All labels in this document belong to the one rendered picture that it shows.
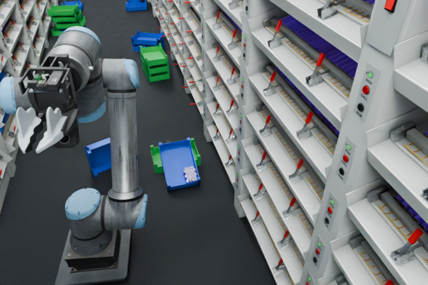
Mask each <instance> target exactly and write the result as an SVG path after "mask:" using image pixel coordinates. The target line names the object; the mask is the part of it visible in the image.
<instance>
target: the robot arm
mask: <svg viewBox="0 0 428 285"><path fill-rule="evenodd" d="M100 53H101V43H100V40H99V38H98V37H97V36H96V34H95V33H94V32H92V31H91V30H90V29H87V28H85V27H80V26H74V27H70V28H68V29H66V30H65V31H64V32H63V33H61V35H60V36H59V38H58V40H57V42H56V44H55V45H54V46H53V48H52V49H51V51H50V52H49V53H48V55H47V56H46V58H45V59H44V61H43V62H42V64H41V65H40V67H39V68H28V70H27V71H26V72H25V74H24V75H23V77H13V76H11V77H6V78H3V79H2V81H1V83H0V105H1V107H2V109H3V111H4V112H5V113H7V114H11V115H16V117H17V123H18V143H19V146H20V149H21V150H22V152H23V153H28V152H30V151H32V145H33V144H34V143H35V142H36V136H37V134H38V133H40V132H41V131H42V130H43V122H46V123H47V131H46V132H45V133H44V138H42V140H41V141H40V142H39V143H38V145H37V147H36V149H35V152H36V153H41V152H42V151H44V150H46V149H47V148H49V147H51V146H52V145H53V146H54V147H55V148H74V147H75V146H76V145H77V144H78V143H79V142H80V138H79V128H78V123H88V122H92V121H94V120H96V119H98V118H100V117H101V116H102V115H103V114H104V112H105V111H106V97H105V96H104V88H107V93H108V106H109V120H110V147H111V173H112V187H113V188H112V189H111V190H110V191H109V192H108V195H101V194H100V193H99V192H98V191H97V190H95V189H93V188H87V189H85V188H84V189H81V190H78V191H76V192H74V193H73V194H72V195H71V196H70V197H69V198H68V199H67V201H66V205H65V210H66V216H67V219H68V222H69V226H70V229H71V235H70V238H69V243H70V245H71V249H72V250H73V251H74V252H75V253H76V254H79V255H81V256H92V255H95V254H98V253H100V252H101V251H103V250H105V249H106V248H107V247H108V246H109V244H110V242H111V240H112V237H113V233H112V230H128V229H133V230H134V229H137V228H143V227H144V226H145V222H146V212H147V205H148V195H146V194H143V189H142V188H141V187H140V186H138V147H137V126H136V89H137V88H139V86H140V83H139V72H138V67H137V64H136V62H135V61H134V60H130V59H99V54H100ZM33 71H36V73H39V74H35V75H33V73H32V72H33Z"/></svg>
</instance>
